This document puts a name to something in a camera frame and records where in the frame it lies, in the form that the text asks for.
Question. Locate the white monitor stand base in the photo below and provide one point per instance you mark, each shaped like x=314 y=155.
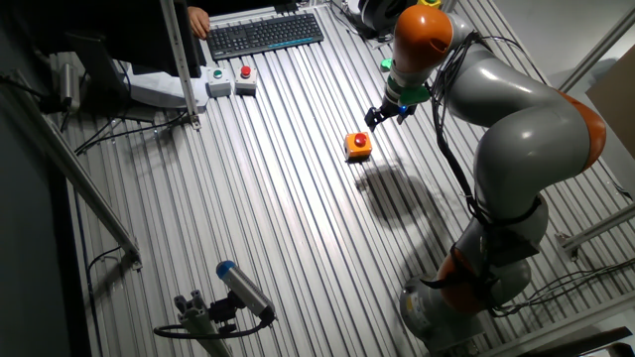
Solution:
x=159 y=90

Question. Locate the aluminium edge frame bar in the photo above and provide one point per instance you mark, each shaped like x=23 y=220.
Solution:
x=570 y=322

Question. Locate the aluminium frame post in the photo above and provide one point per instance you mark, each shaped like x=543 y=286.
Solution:
x=178 y=59

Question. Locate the grey box red button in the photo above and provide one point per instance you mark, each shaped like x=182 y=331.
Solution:
x=246 y=82

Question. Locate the yellow box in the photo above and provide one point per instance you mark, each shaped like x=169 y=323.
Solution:
x=429 y=2

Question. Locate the brown cardboard box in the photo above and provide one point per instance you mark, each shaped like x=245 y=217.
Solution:
x=615 y=104

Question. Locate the slanted aluminium frame bar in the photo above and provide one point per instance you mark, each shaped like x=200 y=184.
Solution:
x=74 y=168
x=595 y=52

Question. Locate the person's bare hand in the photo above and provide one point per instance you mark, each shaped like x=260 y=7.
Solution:
x=198 y=22

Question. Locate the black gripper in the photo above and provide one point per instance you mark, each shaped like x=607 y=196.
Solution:
x=399 y=108

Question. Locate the green wrist flange adapter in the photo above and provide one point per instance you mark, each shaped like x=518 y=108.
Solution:
x=414 y=95

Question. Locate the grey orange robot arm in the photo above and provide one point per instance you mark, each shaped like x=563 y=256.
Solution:
x=521 y=139

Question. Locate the aluminium frame bar with bracket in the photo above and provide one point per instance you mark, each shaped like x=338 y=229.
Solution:
x=600 y=228

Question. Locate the orange box red push button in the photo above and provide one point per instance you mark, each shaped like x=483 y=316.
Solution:
x=354 y=147

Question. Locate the silver cylinder camera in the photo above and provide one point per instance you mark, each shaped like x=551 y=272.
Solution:
x=69 y=86

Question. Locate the grey box green button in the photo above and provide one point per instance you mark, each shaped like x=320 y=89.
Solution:
x=219 y=83

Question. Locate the aluminium camera mount post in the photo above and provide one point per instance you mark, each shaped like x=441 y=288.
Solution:
x=198 y=324

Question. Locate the black computer keyboard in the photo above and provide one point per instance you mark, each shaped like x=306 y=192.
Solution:
x=263 y=35

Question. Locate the black camera bracket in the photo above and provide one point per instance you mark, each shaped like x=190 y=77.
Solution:
x=223 y=312

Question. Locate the silver camera blue cap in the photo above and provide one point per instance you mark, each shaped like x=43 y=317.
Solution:
x=245 y=290

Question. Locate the black round device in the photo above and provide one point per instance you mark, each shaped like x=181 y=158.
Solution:
x=382 y=15

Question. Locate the silver upright post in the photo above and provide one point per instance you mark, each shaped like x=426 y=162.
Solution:
x=449 y=4

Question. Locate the black computer monitor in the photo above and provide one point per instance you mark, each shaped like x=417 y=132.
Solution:
x=139 y=35

